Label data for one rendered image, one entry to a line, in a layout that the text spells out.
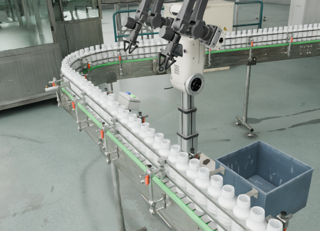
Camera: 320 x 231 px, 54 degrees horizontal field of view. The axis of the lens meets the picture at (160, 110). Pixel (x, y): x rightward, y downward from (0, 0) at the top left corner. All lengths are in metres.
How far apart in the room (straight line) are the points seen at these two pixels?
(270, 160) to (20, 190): 2.27
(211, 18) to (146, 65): 2.78
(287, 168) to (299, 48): 2.28
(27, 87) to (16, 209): 2.09
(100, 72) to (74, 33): 3.73
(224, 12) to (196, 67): 3.69
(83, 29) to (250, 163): 5.43
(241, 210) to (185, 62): 1.26
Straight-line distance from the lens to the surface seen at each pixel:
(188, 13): 1.82
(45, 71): 4.64
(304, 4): 7.16
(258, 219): 0.97
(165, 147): 1.25
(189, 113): 2.27
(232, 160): 1.63
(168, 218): 1.37
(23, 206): 3.01
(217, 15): 5.71
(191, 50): 2.05
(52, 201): 2.96
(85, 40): 6.76
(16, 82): 4.61
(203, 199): 1.14
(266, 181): 1.81
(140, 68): 3.08
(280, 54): 3.66
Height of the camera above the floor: 1.80
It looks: 25 degrees down
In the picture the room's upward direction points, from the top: 3 degrees counter-clockwise
